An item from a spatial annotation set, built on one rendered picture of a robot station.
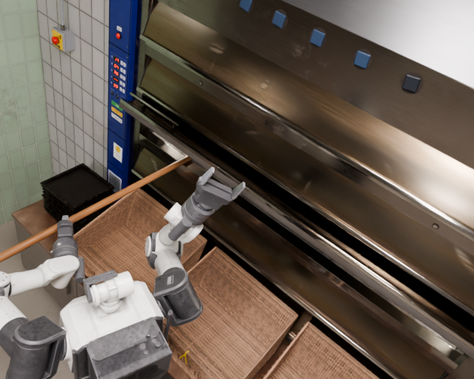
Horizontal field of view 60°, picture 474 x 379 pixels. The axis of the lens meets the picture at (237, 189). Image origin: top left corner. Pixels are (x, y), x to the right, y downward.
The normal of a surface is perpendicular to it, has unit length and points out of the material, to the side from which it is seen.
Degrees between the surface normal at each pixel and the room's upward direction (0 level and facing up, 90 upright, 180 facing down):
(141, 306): 0
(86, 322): 0
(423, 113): 90
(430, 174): 70
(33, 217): 0
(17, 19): 90
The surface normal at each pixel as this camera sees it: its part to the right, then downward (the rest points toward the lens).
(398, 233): -0.51, 0.13
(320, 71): -0.62, 0.41
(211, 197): -0.01, 0.74
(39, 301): 0.21, -0.74
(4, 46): 0.76, 0.54
